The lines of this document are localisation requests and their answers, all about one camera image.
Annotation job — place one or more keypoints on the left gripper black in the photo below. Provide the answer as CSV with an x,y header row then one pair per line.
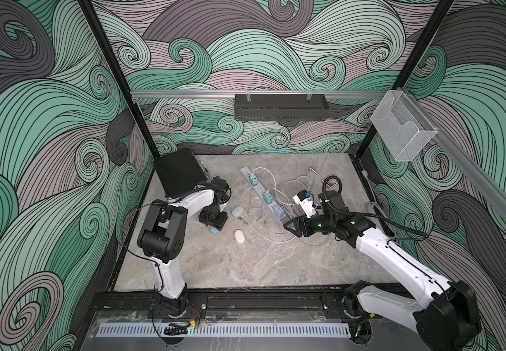
x,y
218,224

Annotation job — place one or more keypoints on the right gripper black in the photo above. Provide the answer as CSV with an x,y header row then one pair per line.
x,y
297,232

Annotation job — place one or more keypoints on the green earbud case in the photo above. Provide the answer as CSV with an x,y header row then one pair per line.
x,y
238,212

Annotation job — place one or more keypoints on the light blue usb charger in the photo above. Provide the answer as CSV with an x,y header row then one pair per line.
x,y
279,212

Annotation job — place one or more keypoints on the white earbud case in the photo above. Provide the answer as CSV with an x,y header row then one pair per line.
x,y
239,236

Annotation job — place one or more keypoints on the small teal usb charger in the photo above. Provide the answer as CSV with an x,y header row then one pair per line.
x,y
253,180

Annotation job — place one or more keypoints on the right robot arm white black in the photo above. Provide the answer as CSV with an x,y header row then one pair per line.
x,y
444,314

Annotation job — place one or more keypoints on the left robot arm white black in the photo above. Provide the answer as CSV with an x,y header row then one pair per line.
x,y
163,234

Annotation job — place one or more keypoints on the white power strip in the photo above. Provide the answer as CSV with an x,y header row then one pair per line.
x,y
259,190

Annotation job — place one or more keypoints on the small colourful card box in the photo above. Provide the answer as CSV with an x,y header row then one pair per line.
x,y
332,185

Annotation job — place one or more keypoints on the black metal box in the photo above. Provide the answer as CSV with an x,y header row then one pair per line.
x,y
179,172

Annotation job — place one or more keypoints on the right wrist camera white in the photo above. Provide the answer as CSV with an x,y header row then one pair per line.
x,y
305,200

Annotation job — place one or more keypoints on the black wall shelf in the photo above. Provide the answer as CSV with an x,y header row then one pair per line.
x,y
280,107

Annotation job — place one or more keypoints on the white slotted cable duct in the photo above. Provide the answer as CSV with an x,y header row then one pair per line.
x,y
286,330

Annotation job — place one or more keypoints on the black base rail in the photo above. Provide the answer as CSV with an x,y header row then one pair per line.
x,y
215,303

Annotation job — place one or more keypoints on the clear mesh wall bin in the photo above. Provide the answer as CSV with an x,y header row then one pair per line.
x,y
403,125

